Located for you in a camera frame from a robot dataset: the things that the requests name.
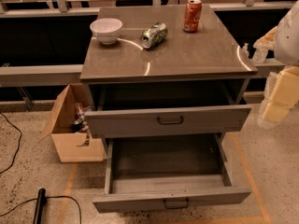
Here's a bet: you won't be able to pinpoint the red coke can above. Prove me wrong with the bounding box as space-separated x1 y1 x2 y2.
183 0 202 33

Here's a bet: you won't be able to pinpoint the black floor cable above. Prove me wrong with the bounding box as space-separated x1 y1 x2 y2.
0 111 23 175

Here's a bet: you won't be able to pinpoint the grey metal railing shelf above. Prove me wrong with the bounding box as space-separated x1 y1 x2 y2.
0 0 295 87

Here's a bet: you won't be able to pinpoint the green crushed soda can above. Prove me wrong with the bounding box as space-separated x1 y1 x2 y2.
140 22 168 49

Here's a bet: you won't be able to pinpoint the grey open drawer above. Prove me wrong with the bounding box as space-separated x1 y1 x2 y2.
93 133 250 213
85 105 251 138

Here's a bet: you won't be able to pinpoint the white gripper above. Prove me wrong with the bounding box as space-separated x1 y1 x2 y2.
253 26 299 129

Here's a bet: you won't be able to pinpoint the snack bags in box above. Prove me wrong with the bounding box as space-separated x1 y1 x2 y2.
71 103 90 147

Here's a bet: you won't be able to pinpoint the white bowl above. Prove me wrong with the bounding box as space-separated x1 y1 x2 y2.
90 18 122 45

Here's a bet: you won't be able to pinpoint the grey middle open drawer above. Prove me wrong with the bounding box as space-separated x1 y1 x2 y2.
93 133 250 213

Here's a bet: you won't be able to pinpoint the clear sanitizer pump bottle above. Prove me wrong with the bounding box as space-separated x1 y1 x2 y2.
252 49 268 63

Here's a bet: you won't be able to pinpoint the grey upper open drawer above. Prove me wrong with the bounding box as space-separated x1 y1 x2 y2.
85 105 251 138

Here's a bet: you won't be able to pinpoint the small clear pump bottle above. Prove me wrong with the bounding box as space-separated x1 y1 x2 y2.
242 43 249 57

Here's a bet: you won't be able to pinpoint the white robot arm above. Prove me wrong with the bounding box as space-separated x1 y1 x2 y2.
253 1 299 128

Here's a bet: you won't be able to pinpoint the grey drawer cabinet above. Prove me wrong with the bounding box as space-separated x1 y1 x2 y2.
78 4 259 142

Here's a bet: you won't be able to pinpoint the cardboard box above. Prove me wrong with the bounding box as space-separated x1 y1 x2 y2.
39 83 104 162

